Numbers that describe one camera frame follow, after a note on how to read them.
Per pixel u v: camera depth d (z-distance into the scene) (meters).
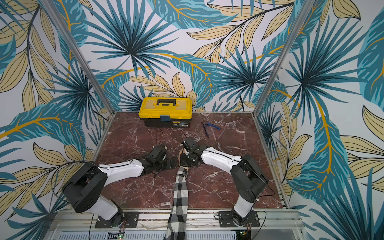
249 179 0.46
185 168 0.86
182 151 0.97
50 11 0.68
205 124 1.11
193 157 0.65
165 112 0.97
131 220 0.73
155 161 0.70
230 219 0.73
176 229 0.66
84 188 0.44
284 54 0.85
